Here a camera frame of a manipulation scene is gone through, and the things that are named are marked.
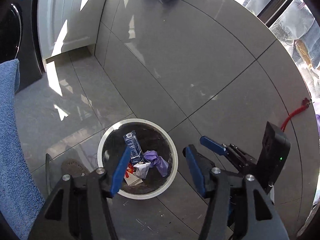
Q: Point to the blue box carton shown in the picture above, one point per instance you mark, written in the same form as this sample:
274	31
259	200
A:
132	143

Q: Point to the clear bag with purple glove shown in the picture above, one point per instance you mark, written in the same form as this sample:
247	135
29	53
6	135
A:
157	161

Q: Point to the white cabinet door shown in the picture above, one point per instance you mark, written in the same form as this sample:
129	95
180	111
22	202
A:
64	25

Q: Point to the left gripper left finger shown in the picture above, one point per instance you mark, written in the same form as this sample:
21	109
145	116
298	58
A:
77	208

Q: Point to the dark front-load washing machine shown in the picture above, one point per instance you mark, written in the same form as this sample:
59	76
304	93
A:
20	40

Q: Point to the blue towel on table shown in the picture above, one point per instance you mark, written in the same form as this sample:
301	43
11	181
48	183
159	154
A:
21	200

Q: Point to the black camera box right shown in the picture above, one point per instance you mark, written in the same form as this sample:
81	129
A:
274	153

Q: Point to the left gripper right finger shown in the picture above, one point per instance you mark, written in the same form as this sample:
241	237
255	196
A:
230	193

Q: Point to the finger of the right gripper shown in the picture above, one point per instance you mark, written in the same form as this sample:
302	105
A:
213	146

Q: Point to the red white paper cup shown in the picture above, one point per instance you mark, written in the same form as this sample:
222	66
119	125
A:
130	177

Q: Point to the white rimmed trash bin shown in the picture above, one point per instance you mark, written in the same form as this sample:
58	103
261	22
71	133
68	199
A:
150	137

